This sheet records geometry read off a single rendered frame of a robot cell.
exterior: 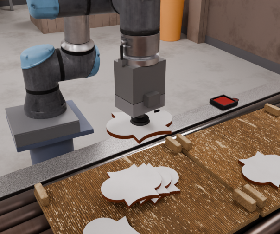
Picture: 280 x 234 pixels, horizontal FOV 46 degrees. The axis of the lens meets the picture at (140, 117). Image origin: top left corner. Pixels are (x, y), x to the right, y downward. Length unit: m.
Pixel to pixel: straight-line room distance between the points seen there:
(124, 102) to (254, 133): 0.55
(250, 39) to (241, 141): 3.62
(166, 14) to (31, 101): 4.18
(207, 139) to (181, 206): 0.31
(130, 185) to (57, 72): 0.53
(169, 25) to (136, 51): 4.64
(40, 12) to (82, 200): 0.43
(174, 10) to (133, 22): 4.60
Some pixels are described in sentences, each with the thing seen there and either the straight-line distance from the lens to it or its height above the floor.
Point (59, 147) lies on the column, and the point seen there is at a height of 0.79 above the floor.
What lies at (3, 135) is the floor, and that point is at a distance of 3.00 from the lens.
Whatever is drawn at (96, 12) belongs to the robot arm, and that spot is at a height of 1.35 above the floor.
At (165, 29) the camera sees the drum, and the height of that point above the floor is 0.18.
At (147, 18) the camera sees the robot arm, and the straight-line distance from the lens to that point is 0.60.
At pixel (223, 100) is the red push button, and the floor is 0.93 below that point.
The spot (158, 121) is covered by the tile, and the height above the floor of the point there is 1.13.
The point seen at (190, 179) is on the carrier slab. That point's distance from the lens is 0.87.
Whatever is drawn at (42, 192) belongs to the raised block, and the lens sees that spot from 0.81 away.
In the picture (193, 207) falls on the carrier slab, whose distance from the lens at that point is 0.79.
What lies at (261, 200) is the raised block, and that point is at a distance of 0.81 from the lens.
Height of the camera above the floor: 1.49
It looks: 29 degrees down
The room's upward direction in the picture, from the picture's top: straight up
